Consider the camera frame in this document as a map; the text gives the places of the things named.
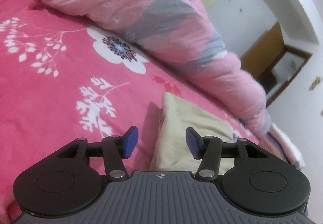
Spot beige trousers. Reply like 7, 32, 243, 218
149, 92, 239, 173

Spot pink floral bed sheet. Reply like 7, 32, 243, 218
0, 0, 261, 224

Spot brown wooden door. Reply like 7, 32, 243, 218
241, 22, 284, 80

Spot pink grey rolled quilt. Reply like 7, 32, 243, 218
41, 0, 271, 136

